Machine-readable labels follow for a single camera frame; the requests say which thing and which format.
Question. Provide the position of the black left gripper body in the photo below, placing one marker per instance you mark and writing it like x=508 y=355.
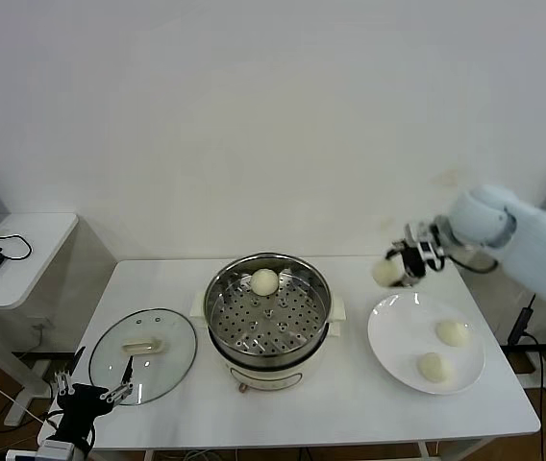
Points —
x=85 y=401

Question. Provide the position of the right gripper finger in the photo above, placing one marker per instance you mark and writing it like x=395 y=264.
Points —
x=396 y=252
x=414 y=263

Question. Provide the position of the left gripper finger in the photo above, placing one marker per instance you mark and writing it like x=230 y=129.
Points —
x=121 y=389
x=64 y=381

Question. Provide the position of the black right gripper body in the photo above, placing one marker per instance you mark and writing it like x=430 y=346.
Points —
x=434 y=240

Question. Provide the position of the white steamed baozi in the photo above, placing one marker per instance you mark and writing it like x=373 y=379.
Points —
x=434 y=367
x=453 y=333
x=386 y=274
x=264 y=281

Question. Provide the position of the round glass pot lid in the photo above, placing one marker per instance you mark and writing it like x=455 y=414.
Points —
x=157 y=365

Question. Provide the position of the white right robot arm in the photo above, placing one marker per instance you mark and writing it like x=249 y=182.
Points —
x=542 y=259

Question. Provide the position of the stainless steel steamer basket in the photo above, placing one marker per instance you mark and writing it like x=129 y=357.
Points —
x=268 y=326

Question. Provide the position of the white round plate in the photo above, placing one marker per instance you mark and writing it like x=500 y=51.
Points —
x=398 y=336

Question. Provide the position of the white side table with mouse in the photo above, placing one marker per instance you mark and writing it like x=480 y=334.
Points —
x=37 y=254

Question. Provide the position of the white electric cooker pot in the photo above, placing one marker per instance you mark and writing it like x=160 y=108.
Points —
x=273 y=377

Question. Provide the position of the white wall power socket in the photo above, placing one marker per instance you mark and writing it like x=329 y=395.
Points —
x=40 y=328

